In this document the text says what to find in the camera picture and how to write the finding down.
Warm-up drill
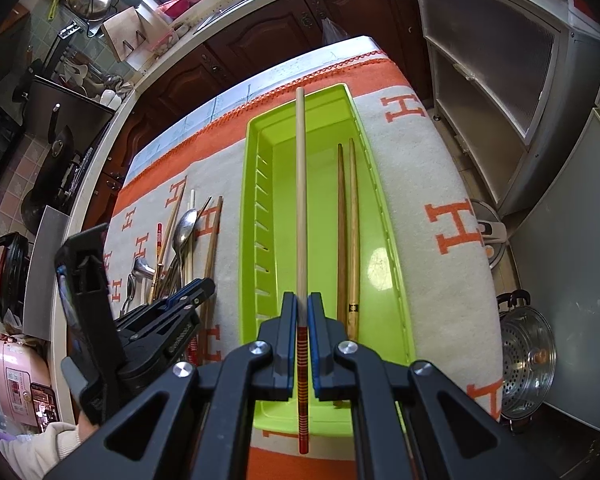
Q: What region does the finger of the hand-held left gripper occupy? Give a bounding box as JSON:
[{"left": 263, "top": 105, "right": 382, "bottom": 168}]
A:
[
  {"left": 117, "top": 304, "right": 202, "bottom": 361},
  {"left": 150, "top": 277, "right": 217, "bottom": 312}
]

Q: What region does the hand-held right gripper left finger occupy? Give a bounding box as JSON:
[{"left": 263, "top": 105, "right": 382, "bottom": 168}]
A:
[{"left": 42, "top": 291, "right": 301, "bottom": 480}]

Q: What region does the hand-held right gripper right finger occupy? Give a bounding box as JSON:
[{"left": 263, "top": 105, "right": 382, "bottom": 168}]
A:
[{"left": 306, "top": 292, "right": 563, "bottom": 480}]

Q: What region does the green plastic utensil tray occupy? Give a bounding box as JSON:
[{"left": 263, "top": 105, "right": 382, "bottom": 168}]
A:
[{"left": 238, "top": 83, "right": 417, "bottom": 438}]

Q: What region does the stainless steel sheet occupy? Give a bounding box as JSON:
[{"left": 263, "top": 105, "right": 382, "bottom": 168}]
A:
[{"left": 21, "top": 204, "right": 72, "bottom": 337}]

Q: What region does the black kettle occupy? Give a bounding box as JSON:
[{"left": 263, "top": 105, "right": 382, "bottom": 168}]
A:
[{"left": 0, "top": 231, "right": 32, "bottom": 320}]

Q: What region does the dark brown wooden chopstick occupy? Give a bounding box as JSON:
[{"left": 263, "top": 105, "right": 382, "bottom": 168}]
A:
[
  {"left": 200, "top": 196, "right": 225, "bottom": 333},
  {"left": 156, "top": 176, "right": 188, "bottom": 273}
]

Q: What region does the pink rice cooker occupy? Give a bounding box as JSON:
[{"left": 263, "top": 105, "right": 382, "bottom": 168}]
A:
[{"left": 0, "top": 336, "right": 56, "bottom": 433}]

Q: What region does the smartphone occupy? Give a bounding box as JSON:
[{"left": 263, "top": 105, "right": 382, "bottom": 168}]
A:
[{"left": 29, "top": 381, "right": 60, "bottom": 432}]

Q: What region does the black gas stove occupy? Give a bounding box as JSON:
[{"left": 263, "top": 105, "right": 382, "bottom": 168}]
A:
[{"left": 10, "top": 74, "right": 117, "bottom": 181}]

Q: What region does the orange and white printed blanket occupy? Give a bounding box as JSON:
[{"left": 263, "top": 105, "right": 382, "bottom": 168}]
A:
[{"left": 102, "top": 50, "right": 506, "bottom": 480}]

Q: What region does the stainless steel steamer pot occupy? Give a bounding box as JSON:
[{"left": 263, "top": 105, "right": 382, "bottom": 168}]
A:
[{"left": 495, "top": 289, "right": 558, "bottom": 433}]

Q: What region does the white electric pressure cooker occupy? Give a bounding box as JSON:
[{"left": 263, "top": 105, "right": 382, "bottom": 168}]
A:
[{"left": 471, "top": 197, "right": 510, "bottom": 275}]

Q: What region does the wooden cutting board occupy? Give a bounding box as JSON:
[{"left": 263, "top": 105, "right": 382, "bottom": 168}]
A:
[{"left": 101, "top": 6, "right": 175, "bottom": 63}]

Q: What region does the white refrigerator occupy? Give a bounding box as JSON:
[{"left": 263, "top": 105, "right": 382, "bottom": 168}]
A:
[{"left": 502, "top": 40, "right": 600, "bottom": 436}]

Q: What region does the red plastic basin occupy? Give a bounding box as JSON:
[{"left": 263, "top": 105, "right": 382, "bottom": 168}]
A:
[{"left": 157, "top": 0, "right": 211, "bottom": 18}]

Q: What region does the clear plastic bag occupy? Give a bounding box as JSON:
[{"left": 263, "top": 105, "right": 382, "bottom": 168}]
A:
[{"left": 321, "top": 14, "right": 352, "bottom": 47}]

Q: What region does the grey glass door cabinet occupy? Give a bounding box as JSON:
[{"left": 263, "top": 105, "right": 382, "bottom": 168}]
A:
[{"left": 407, "top": 0, "right": 573, "bottom": 218}]

